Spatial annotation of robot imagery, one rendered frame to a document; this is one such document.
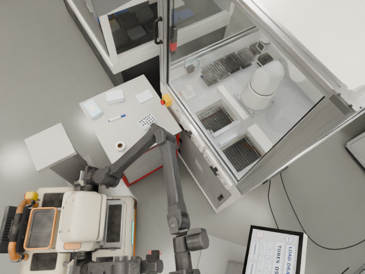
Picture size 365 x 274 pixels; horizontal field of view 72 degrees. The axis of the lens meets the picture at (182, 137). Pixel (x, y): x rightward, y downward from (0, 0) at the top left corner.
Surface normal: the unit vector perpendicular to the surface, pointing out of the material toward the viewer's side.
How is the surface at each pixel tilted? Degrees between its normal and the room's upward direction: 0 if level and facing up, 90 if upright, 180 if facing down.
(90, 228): 42
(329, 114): 90
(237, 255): 5
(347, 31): 0
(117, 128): 0
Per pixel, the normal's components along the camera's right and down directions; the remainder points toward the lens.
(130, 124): 0.06, -0.41
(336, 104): -0.84, 0.47
